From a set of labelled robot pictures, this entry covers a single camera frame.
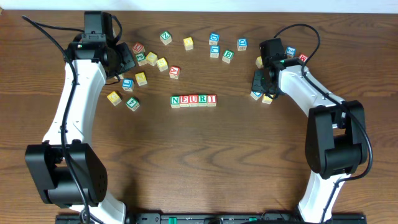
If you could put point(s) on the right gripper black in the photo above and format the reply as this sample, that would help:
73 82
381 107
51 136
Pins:
258 81

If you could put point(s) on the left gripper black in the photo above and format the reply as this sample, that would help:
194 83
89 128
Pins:
127 58

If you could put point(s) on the blue P block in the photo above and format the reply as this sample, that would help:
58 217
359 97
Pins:
255 95

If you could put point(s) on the red I block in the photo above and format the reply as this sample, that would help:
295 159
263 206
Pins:
211 100

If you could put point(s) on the green R block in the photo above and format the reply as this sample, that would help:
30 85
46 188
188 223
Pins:
202 100

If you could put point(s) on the green N block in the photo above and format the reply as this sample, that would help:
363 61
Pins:
175 101

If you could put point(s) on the red u block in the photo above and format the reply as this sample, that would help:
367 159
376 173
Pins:
193 100
138 48

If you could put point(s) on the red E block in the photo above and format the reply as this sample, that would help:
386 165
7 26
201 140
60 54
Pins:
184 101

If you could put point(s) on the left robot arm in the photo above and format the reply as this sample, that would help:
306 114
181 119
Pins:
64 167

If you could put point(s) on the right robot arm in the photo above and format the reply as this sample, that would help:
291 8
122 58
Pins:
336 142

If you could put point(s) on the green J block left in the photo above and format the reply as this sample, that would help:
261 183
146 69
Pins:
141 59

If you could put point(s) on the blue L block left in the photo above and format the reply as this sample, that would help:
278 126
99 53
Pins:
128 84

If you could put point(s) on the blue l block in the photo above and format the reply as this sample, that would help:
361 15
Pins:
128 84
214 51

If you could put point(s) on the yellow block beside R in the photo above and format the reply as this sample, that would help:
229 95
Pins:
162 64

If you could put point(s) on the green 4 block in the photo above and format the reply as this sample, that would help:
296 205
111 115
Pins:
132 104

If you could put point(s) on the green B block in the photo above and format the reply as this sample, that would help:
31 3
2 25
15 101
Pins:
227 56

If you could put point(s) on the blue D block right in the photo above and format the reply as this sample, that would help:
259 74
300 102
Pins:
242 44

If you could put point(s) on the blue d block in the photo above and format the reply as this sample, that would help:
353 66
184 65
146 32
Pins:
214 39
242 44

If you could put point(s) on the green Z block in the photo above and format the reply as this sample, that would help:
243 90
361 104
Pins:
166 38

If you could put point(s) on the blue Z block right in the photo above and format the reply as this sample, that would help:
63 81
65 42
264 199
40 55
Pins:
290 52

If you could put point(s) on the red A block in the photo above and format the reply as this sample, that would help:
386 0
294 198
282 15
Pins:
174 72

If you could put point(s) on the red M block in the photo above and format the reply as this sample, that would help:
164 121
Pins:
303 57

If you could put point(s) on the blue L block centre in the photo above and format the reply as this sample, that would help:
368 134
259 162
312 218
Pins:
214 51

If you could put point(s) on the yellow O block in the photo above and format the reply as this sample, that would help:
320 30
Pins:
188 43

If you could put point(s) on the blue D block upper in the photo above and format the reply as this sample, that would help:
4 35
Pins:
214 39

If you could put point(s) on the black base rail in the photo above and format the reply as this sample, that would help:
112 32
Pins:
270 217

